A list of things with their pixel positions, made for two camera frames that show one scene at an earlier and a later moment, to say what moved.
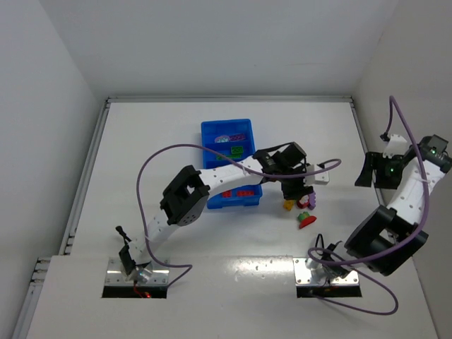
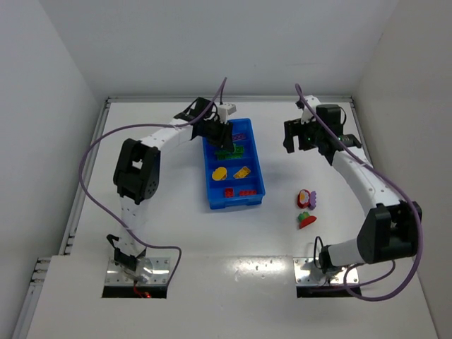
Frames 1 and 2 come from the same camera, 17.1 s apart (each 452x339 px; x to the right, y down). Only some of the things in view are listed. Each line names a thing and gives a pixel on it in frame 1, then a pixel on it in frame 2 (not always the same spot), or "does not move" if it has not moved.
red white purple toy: (304, 202) does not move
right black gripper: (373, 168) to (294, 132)
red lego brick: (244, 193) does not move
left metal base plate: (115, 275) does not move
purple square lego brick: (236, 137) does not move
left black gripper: (294, 191) to (219, 132)
